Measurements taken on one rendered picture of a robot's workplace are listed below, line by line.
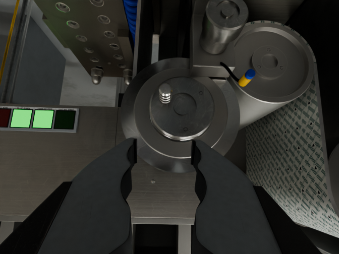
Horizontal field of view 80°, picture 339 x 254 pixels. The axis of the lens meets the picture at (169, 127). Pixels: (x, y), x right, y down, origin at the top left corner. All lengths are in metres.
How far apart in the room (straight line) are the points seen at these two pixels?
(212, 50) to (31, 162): 0.56
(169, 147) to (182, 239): 0.40
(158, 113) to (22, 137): 0.52
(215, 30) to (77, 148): 0.50
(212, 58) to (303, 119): 0.17
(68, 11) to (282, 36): 0.38
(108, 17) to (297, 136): 0.40
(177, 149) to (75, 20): 0.36
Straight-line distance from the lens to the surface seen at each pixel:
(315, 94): 0.33
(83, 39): 0.55
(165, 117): 0.23
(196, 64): 0.24
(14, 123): 0.71
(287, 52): 0.34
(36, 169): 0.67
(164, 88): 0.21
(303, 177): 0.34
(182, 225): 0.60
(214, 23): 0.21
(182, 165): 0.24
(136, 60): 0.29
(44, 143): 0.66
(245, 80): 0.22
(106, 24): 0.49
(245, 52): 0.32
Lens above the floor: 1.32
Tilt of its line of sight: 13 degrees down
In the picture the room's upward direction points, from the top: 179 degrees counter-clockwise
